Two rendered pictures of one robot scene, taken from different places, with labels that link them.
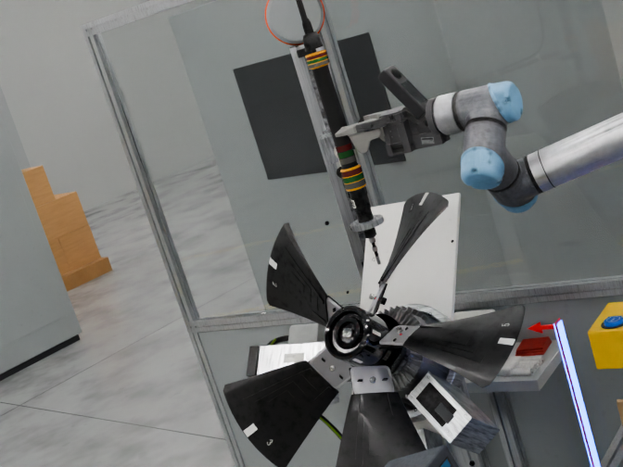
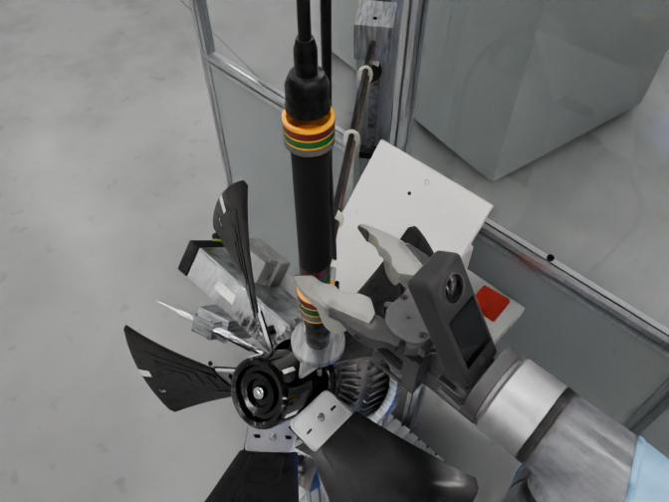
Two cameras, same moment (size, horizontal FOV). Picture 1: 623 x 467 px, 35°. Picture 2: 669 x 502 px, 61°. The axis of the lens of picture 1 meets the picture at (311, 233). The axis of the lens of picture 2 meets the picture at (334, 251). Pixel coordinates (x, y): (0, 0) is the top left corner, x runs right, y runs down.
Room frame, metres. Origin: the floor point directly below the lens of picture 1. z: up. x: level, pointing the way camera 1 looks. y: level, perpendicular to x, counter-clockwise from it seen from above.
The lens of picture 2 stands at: (1.62, -0.19, 2.09)
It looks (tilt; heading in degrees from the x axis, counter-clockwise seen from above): 51 degrees down; 8
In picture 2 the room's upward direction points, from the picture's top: straight up
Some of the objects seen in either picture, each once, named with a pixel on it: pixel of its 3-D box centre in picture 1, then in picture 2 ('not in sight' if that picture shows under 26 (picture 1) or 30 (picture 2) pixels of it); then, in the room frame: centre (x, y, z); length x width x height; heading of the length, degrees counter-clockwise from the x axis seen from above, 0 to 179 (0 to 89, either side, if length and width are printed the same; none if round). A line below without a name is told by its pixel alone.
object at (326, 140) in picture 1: (336, 145); (375, 29); (2.62, -0.13, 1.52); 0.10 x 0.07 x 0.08; 179
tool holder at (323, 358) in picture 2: (360, 202); (318, 317); (2.00, -0.12, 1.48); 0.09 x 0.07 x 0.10; 179
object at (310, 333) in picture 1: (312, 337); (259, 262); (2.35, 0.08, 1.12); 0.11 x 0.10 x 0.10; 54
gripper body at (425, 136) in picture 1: (413, 125); (441, 350); (1.89, -0.25, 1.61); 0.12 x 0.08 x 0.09; 54
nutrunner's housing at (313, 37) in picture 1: (338, 131); (314, 243); (1.99, -0.12, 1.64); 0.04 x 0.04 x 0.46
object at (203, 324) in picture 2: not in sight; (206, 326); (2.20, 0.16, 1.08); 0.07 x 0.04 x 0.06; 64
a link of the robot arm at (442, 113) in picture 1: (451, 113); (520, 401); (1.85, -0.32, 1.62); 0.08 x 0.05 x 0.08; 144
